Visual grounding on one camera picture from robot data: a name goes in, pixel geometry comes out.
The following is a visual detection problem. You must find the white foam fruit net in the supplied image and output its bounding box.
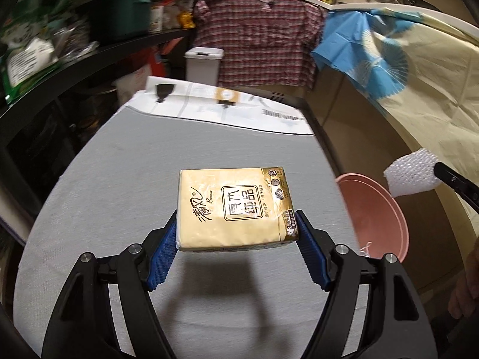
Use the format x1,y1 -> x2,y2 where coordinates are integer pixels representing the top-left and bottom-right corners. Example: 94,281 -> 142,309
383,148 -> 442,198

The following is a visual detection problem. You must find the yellow tissue pack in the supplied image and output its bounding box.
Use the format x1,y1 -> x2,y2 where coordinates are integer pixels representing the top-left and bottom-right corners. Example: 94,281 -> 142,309
176,167 -> 298,252

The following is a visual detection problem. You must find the white pedal trash bin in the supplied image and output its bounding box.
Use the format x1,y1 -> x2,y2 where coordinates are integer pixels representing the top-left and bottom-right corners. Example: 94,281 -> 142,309
184,47 -> 224,86

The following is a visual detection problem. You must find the right hand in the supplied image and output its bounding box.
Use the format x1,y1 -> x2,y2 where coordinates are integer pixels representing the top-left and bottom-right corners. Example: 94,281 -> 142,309
448,244 -> 478,319

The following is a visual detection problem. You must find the pink plastic bucket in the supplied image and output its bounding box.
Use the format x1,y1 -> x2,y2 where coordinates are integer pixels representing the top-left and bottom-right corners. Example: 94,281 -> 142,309
336,173 -> 409,261

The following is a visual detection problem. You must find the blue and cream cloth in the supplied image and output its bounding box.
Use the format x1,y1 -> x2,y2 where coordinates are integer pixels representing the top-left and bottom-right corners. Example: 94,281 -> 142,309
312,9 -> 478,186

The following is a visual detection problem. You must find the grey table mat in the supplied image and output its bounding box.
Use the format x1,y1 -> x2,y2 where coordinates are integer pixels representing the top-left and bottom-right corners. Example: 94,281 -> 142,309
13,104 -> 369,358

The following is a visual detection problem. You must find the black storage shelf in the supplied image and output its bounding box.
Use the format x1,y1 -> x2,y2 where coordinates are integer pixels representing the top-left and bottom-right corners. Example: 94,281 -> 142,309
0,0 -> 203,210

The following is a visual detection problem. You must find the white printed cloth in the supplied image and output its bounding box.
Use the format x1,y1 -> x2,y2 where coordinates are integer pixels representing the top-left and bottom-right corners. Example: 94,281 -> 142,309
125,76 -> 313,135

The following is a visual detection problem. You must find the red plaid shirt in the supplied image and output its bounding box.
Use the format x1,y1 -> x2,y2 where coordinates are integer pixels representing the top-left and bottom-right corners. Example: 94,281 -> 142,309
194,0 -> 328,89

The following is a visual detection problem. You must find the green detergent bag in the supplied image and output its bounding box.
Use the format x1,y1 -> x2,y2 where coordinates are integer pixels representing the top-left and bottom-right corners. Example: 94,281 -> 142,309
1,0 -> 72,105

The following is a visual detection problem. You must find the green cooler box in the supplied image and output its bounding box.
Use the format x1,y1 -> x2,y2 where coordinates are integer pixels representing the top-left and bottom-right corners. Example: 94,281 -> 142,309
83,0 -> 154,40

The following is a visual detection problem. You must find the yellow toy on shelf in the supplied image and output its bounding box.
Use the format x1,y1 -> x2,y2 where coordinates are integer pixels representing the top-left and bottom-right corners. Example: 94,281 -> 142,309
177,11 -> 196,29

